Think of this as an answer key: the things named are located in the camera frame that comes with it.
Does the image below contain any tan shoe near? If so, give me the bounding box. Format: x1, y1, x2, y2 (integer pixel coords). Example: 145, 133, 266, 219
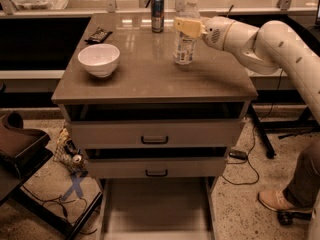
258, 190, 312, 213

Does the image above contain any open bottom drawer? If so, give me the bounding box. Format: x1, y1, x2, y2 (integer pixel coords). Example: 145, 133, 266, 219
96, 178, 218, 240

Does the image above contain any middle drawer with black handle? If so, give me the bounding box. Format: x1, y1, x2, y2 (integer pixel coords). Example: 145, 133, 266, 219
85, 147, 227, 179

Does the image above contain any wire basket with cans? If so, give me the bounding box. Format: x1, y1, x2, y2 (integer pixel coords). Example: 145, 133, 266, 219
53, 128, 85, 173

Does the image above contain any drawer with black handle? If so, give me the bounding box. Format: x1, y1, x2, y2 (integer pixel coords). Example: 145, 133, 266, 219
85, 147, 227, 179
66, 119, 244, 149

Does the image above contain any blue energy drink can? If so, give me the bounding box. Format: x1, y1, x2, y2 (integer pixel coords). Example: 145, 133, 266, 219
151, 0, 164, 33

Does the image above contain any white ceramic bowl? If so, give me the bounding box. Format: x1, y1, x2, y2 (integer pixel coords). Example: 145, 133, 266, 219
78, 44, 120, 78

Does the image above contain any dark snack bar wrapper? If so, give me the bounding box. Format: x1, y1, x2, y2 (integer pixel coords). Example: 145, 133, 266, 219
86, 27, 112, 44

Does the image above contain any clear plastic bottle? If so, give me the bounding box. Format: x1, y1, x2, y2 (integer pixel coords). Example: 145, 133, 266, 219
173, 0, 200, 65

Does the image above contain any person's brown trouser leg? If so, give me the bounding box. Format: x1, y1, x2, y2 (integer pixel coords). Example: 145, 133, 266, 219
283, 142, 320, 208

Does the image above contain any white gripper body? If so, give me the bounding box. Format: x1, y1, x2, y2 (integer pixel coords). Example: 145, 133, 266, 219
203, 16, 234, 51

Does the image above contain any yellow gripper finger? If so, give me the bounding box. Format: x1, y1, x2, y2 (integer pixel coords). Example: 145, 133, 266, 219
174, 17, 206, 39

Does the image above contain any top drawer with black handle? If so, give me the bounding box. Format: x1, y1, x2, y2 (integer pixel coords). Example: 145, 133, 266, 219
66, 119, 244, 149

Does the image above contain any dark chair on left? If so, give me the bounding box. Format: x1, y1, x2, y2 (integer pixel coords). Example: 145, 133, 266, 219
0, 112, 102, 240

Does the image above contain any grey drawer cabinet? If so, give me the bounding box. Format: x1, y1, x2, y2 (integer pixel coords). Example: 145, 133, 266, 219
51, 11, 259, 240

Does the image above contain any black power adapter with cable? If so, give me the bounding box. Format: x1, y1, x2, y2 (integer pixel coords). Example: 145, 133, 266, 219
219, 116, 267, 187

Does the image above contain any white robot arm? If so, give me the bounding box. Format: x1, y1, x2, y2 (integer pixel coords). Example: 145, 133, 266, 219
174, 16, 320, 123

